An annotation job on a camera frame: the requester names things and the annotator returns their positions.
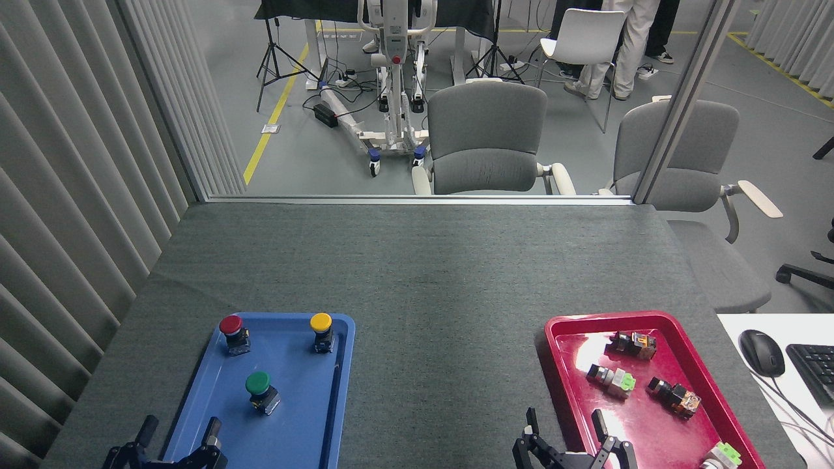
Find white stand on wheels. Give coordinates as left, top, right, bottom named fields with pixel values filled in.
left=319, top=0, right=439, bottom=178

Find grey office chair, cream armrests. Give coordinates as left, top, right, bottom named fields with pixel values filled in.
left=412, top=78, right=577, bottom=196
left=598, top=95, right=784, bottom=313

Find black switch with orange base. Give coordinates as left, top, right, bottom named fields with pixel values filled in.
left=646, top=377, right=702, bottom=419

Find silver frame post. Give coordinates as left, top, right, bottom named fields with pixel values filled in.
left=632, top=0, right=747, bottom=205
left=108, top=0, right=210, bottom=203

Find green push button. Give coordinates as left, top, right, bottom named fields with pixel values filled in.
left=245, top=371, right=281, bottom=416

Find white switch with green base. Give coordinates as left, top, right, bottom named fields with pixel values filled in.
left=699, top=441, right=743, bottom=469

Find black keyboard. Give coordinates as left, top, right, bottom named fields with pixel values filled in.
left=786, top=343, right=834, bottom=408

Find grey switch with green base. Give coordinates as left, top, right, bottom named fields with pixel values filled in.
left=586, top=363, right=637, bottom=399

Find grey pleated curtain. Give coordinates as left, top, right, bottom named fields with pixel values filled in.
left=0, top=0, right=196, bottom=469
left=745, top=0, right=834, bottom=109

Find yellow push button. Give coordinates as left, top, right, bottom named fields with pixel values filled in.
left=309, top=313, right=336, bottom=354

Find white plastic chair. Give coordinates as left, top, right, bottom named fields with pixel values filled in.
left=539, top=8, right=626, bottom=134

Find red plastic tray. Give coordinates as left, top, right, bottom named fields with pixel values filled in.
left=544, top=311, right=766, bottom=469

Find black switch with orange window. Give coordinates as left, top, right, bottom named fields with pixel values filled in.
left=605, top=330, right=657, bottom=361

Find black chair base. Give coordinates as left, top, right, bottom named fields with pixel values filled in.
left=775, top=218, right=834, bottom=291

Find black tripod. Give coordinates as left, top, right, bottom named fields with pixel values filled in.
left=466, top=0, right=525, bottom=84
left=256, top=16, right=320, bottom=113

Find blue plastic tray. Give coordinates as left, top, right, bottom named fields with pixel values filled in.
left=160, top=312, right=356, bottom=469

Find red push button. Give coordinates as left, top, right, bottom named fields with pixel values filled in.
left=218, top=315, right=252, bottom=357

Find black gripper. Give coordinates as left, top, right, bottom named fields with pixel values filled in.
left=103, top=415, right=229, bottom=469
left=513, top=408, right=638, bottom=469

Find table with black cloth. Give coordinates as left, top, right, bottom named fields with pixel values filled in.
left=254, top=0, right=499, bottom=89

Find black computer mouse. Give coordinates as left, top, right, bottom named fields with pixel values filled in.
left=739, top=329, right=786, bottom=378

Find white desk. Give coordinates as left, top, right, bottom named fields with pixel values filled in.
left=717, top=313, right=834, bottom=469

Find black mouse cable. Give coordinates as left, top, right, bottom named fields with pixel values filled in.
left=759, top=375, right=834, bottom=450

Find silver table rail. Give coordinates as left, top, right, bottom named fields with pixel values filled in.
left=205, top=194, right=636, bottom=206

